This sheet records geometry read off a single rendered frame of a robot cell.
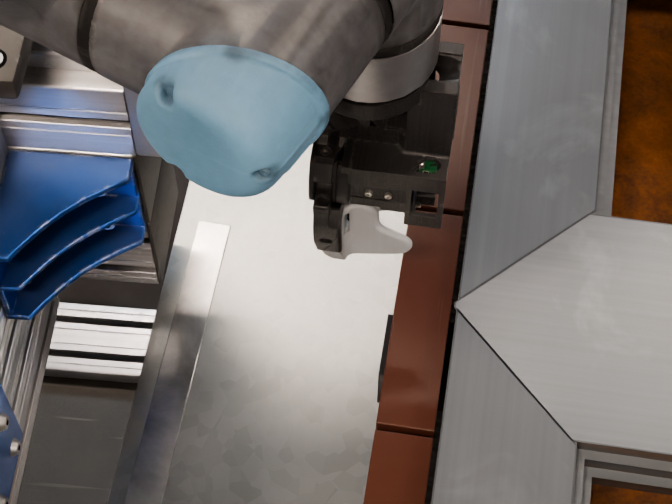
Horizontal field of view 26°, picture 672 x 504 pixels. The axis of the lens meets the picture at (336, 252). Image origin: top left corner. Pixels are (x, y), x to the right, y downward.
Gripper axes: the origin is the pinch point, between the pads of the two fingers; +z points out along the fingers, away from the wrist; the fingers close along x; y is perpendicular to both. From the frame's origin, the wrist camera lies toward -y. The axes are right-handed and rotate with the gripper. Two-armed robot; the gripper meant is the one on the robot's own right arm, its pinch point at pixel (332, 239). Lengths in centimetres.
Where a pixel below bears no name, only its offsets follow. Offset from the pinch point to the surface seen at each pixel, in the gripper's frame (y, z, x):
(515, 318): 12.9, 5.5, -1.0
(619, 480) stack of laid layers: 21.1, 7.8, -10.9
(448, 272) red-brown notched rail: 7.9, 7.9, 3.3
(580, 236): 16.9, 5.5, 6.3
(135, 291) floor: -34, 90, 42
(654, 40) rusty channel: 24, 22, 40
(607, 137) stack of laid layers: 18.4, 6.7, 16.2
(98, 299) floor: -39, 90, 40
